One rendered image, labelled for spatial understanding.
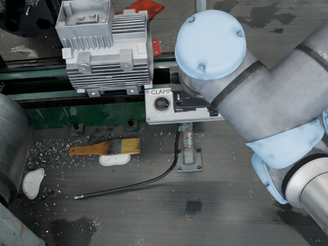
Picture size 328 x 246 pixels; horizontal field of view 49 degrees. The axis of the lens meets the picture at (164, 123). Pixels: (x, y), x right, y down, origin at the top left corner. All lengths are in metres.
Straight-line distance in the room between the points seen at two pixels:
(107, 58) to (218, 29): 0.51
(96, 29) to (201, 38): 0.49
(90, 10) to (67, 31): 0.10
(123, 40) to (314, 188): 0.53
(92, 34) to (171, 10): 0.62
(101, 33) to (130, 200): 0.42
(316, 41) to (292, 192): 0.34
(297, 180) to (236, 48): 0.35
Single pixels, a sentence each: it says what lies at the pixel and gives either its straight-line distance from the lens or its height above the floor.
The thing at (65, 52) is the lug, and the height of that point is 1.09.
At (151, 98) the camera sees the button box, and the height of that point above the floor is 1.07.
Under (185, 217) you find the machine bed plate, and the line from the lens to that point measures 0.90.
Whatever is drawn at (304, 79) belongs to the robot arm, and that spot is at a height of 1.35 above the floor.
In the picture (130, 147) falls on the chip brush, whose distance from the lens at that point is 1.01.
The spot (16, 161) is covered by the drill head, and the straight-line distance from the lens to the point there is 0.78.
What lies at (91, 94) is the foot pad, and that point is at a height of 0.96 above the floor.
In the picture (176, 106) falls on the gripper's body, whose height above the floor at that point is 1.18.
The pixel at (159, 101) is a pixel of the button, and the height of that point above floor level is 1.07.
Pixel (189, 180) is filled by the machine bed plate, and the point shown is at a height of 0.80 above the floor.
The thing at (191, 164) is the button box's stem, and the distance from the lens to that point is 0.96.
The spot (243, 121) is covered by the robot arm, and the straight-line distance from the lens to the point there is 0.40.
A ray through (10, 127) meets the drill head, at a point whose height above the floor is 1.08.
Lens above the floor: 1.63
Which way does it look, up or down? 53 degrees down
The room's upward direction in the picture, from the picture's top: 8 degrees counter-clockwise
